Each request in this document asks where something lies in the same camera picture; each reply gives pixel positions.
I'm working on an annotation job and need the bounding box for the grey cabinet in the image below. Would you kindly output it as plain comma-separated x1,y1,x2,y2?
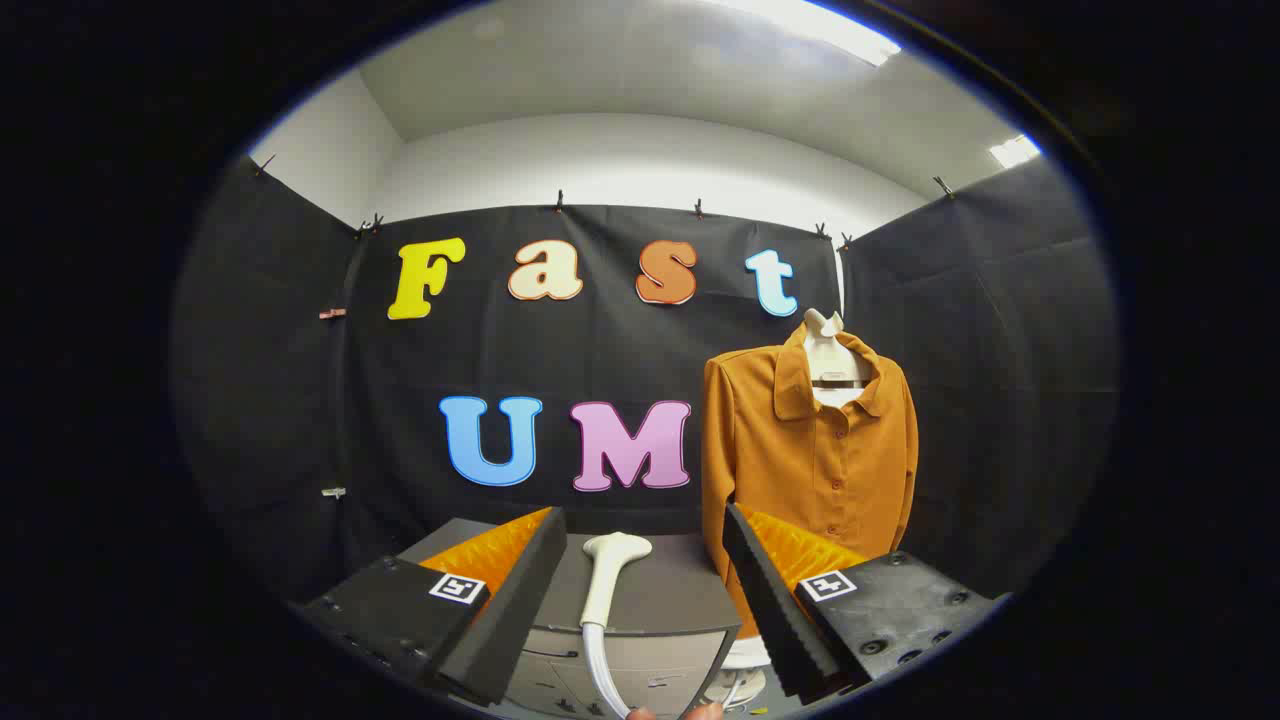
398,518,741,719

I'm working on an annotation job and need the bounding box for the long ceiling light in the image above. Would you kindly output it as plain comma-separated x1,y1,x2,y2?
720,0,901,67

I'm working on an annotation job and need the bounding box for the white garment steamer head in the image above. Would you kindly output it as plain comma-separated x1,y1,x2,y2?
580,532,653,630

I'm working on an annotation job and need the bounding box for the translucent garment steamer hose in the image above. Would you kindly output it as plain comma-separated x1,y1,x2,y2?
583,622,641,719

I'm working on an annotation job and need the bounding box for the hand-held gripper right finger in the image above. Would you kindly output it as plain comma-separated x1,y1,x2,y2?
722,503,1001,704

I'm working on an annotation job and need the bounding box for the black backdrop cloth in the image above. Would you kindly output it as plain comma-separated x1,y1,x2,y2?
170,155,1119,611

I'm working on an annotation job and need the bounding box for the row of black clips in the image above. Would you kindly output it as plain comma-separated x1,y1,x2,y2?
252,153,956,251

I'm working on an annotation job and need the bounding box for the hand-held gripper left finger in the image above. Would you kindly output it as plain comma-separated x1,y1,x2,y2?
290,505,568,709

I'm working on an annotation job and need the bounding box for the orange button-up shirt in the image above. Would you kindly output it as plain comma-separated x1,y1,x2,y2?
700,322,919,641

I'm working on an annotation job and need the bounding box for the white clothes hanger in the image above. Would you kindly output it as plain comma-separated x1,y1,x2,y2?
803,308,873,407

